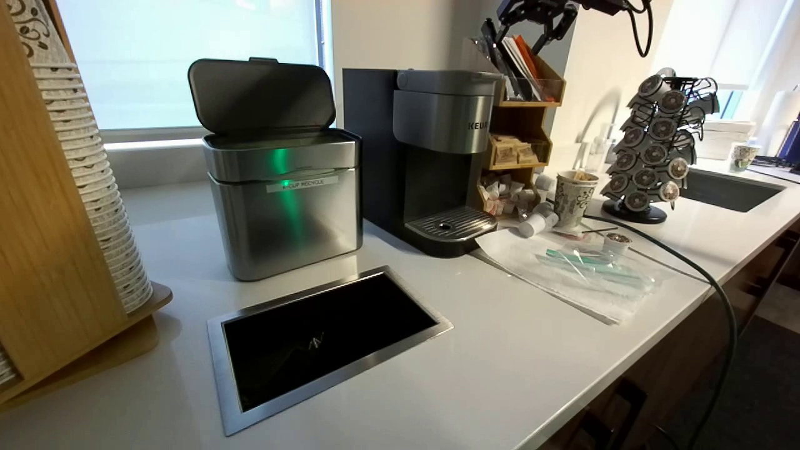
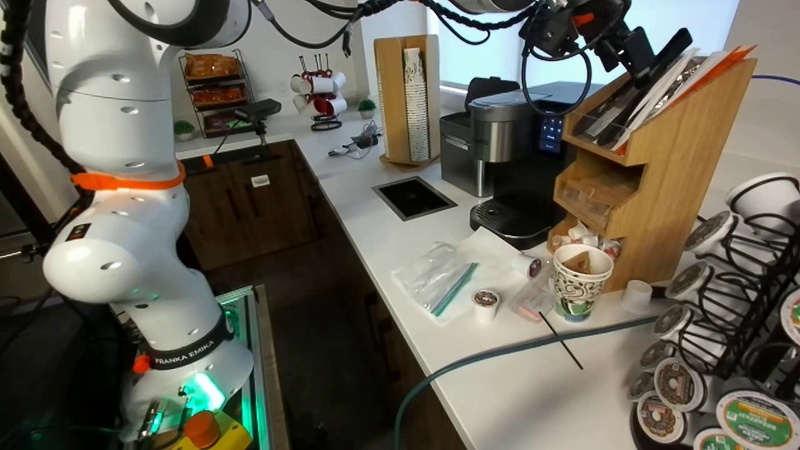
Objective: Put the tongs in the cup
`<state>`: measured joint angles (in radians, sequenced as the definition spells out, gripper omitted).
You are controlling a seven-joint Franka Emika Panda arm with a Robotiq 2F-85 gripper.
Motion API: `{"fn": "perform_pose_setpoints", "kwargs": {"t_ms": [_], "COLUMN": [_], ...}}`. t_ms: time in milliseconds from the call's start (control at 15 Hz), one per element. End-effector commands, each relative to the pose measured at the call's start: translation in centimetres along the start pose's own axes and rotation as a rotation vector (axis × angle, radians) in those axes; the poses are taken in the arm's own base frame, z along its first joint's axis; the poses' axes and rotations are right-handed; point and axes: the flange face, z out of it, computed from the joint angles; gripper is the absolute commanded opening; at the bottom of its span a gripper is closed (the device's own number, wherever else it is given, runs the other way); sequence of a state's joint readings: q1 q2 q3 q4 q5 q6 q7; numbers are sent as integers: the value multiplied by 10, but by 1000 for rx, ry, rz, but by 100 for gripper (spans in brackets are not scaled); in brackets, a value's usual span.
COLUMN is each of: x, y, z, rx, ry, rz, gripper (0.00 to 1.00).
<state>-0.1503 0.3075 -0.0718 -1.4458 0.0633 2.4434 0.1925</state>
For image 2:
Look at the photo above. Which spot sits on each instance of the small white creamer cup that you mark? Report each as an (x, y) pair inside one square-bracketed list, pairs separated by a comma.
[(572, 236), (638, 294)]

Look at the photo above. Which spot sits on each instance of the black pod coffee machine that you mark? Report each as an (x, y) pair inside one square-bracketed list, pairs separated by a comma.
[(517, 212)]

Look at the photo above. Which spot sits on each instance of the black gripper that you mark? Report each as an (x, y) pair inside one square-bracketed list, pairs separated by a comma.
[(577, 30)]

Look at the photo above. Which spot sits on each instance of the brown lid coffee pod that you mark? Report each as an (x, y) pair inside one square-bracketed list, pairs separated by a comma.
[(678, 386), (662, 417), (670, 322), (708, 234), (689, 281), (655, 354), (642, 386)]

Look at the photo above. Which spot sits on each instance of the white mug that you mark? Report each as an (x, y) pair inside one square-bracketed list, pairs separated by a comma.
[(315, 82), (330, 105)]

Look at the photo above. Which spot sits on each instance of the yellow box orange button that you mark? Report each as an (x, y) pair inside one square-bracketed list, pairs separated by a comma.
[(208, 431)]

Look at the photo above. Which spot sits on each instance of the patterned paper cup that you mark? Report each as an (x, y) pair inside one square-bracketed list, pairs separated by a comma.
[(578, 287)]

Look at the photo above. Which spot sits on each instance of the stack of paper cups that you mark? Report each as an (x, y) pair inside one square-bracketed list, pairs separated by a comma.
[(415, 101)]

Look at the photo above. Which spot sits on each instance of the white orange-edged booklet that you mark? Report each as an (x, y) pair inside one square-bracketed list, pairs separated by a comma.
[(717, 69)]

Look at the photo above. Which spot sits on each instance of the brown wooden cabinet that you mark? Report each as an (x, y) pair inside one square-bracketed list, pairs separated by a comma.
[(242, 215)]

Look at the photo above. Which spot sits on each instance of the thin black stir stick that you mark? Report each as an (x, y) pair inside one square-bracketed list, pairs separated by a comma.
[(562, 341)]

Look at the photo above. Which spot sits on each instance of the upright coffee pod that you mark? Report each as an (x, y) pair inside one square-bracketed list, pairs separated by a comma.
[(485, 302)]

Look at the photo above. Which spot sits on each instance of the wooden cup dispenser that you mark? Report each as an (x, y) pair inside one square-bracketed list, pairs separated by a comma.
[(388, 101)]

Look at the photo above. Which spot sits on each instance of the clear plastic bag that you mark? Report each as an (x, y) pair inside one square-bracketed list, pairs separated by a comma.
[(434, 277)]

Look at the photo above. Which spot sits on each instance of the small green plant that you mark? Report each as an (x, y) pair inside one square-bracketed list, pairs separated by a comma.
[(367, 105), (184, 129)]

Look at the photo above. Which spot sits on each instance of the dark under-counter cabinet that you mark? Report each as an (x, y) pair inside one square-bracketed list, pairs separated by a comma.
[(367, 334)]

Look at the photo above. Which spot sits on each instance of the clear plastic packet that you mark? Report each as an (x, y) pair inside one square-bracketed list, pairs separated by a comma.
[(454, 291)]

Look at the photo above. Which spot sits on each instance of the metal framed counter chute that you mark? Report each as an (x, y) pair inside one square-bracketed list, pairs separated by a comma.
[(413, 197)]

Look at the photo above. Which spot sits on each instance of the green lid coffee pod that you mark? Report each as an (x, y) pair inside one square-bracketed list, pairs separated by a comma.
[(790, 316), (753, 421), (717, 440)]

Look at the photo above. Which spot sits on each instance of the white cabinet label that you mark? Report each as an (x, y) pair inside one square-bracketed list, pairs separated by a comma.
[(260, 181)]

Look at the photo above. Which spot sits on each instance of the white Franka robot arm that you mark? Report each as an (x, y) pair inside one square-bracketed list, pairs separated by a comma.
[(117, 250)]

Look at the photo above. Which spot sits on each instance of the mug tree stand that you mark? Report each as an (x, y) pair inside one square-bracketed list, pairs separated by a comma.
[(324, 122)]

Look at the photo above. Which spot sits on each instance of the black camera on tripod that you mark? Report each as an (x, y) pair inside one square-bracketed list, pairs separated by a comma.
[(258, 111)]

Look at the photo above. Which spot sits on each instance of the green lit robot cart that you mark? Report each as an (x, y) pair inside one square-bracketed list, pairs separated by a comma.
[(265, 376)]

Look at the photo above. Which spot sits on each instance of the wooden snack shelf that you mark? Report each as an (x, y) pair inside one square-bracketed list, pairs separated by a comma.
[(213, 91)]

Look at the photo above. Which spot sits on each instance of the wooden condiment organizer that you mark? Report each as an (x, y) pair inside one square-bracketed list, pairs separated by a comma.
[(665, 215)]

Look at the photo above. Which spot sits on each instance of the tipped coffee pod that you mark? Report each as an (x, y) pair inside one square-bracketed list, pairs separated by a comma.
[(537, 267)]

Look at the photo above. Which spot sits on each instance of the pink sugar packet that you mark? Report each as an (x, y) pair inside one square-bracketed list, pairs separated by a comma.
[(525, 310)]

